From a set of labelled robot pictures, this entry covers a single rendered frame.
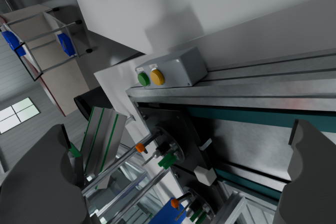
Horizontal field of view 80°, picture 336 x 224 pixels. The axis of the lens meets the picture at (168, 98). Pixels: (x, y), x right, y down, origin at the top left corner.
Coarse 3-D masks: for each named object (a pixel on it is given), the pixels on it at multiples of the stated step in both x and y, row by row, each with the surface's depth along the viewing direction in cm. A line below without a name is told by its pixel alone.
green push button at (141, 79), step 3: (141, 72) 55; (138, 75) 55; (141, 75) 54; (144, 75) 54; (138, 78) 56; (141, 78) 55; (144, 78) 54; (147, 78) 54; (141, 81) 56; (144, 81) 55; (147, 81) 55; (141, 84) 57; (144, 84) 56; (147, 84) 55
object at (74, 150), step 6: (72, 144) 75; (72, 150) 70; (78, 150) 70; (78, 156) 67; (78, 162) 67; (78, 168) 67; (78, 174) 68; (78, 180) 68; (78, 186) 68; (84, 198) 70
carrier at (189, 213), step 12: (180, 168) 71; (180, 180) 77; (192, 180) 68; (216, 180) 59; (192, 192) 67; (204, 192) 66; (216, 192) 60; (192, 204) 68; (204, 204) 65; (216, 204) 65; (192, 216) 71; (204, 216) 69
